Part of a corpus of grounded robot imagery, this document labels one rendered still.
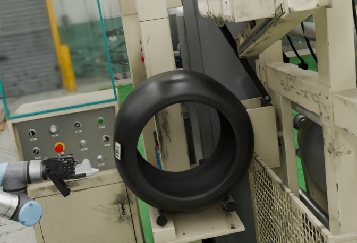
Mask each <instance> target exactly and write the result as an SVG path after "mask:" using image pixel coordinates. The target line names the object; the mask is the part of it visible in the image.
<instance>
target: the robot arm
mask: <svg viewBox="0 0 357 243"><path fill-rule="evenodd" d="M65 155H69V156H65ZM65 155H59V157H58V158H48V157H44V159H43V160H31V161H16V162H11V161H10V162H4V163H1V164H0V186H3V191H1V190H0V216H1V217H3V218H6V219H8V220H12V221H16V222H20V223H21V224H22V225H24V226H27V227H30V226H33V225H35V224H37V223H38V222H39V221H40V219H41V217H42V215H43V209H42V207H41V206H40V204H39V203H38V202H36V201H34V200H33V199H31V198H30V197H28V191H27V184H35V183H43V182H44V180H48V177H49V178H50V179H51V181H52V182H53V183H54V184H55V186H56V187H57V188H58V190H59V191H60V192H61V194H62V195H63V196H64V197H67V196H68V195H70V191H71V189H70V188H69V186H68V185H67V184H66V183H65V181H64V180H70V179H80V178H84V177H87V176H91V175H94V174H96V173H97V172H99V169H94V168H92V167H91V165H90V162H89V160H88V159H84V160H83V162H82V163H81V164H77V165H76V166H75V167H74V158H73V154H65Z"/></svg>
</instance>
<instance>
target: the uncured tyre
mask: <svg viewBox="0 0 357 243"><path fill-rule="evenodd" d="M181 102H198V103H203V104H206V105H208V106H211V107H213V108H215V109H216V111H217V113H218V116H219V121H220V136H219V140H218V143H217V145H216V147H215V149H214V151H213V153H212V154H211V155H210V156H209V158H208V159H207V160H205V161H204V162H203V163H202V164H200V165H198V166H196V167H194V168H192V169H189V170H186V171H179V172H172V171H165V170H161V169H159V168H156V167H154V166H153V165H151V164H150V163H149V162H148V161H146V160H145V159H144V158H143V156H142V155H141V154H140V152H139V150H138V148H137V146H138V140H139V137H140V135H141V132H142V130H143V128H144V127H145V125H146V124H147V122H148V121H149V120H150V119H151V118H152V117H153V116H154V115H155V114H156V113H158V112H159V111H161V110H162V109H164V108H166V107H168V106H171V105H174V104H177V103H181ZM115 142H117V143H118V144H120V160H119V159H118V158H117V157H115ZM113 150H114V159H115V163H116V167H117V169H118V172H119V174H120V176H121V178H122V180H123V181H124V183H125V184H126V186H127V187H128V188H129V190H130V191H131V192H132V193H133V194H134V195H136V196H137V197H138V198H139V199H141V200H142V201H143V202H145V203H147V204H148V205H150V206H152V207H155V208H157V209H160V210H163V211H167V212H174V213H190V212H196V211H201V210H204V209H207V208H209V207H212V206H214V205H216V204H218V203H219V202H221V201H222V200H224V199H225V198H227V197H228V196H229V195H230V194H231V193H232V192H234V191H235V190H236V189H237V187H238V186H239V185H240V183H241V182H242V180H243V179H244V177H245V175H246V174H247V172H248V170H249V168H250V164H251V161H252V157H253V152H254V133H253V127H252V123H251V119H250V117H249V114H248V112H247V110H246V109H245V107H244V105H243V104H242V102H241V101H240V100H239V99H238V97H237V96H236V95H235V94H234V93H232V92H231V91H230V90H229V89H228V88H226V87H225V86H223V85H222V84H221V83H219V82H218V81H217V80H215V79H213V78H212V77H210V76H208V75H206V74H202V73H199V72H195V71H189V70H173V71H167V72H162V73H159V74H156V75H154V76H152V77H150V78H148V79H146V80H144V81H143V82H141V83H140V84H139V85H138V86H136V87H135V88H134V89H133V90H132V91H131V92H130V93H129V95H128V96H127V97H126V98H125V100H124V101H123V103H122V105H121V106H120V109H119V111H118V113H117V116H116V119H115V124H114V134H113Z"/></svg>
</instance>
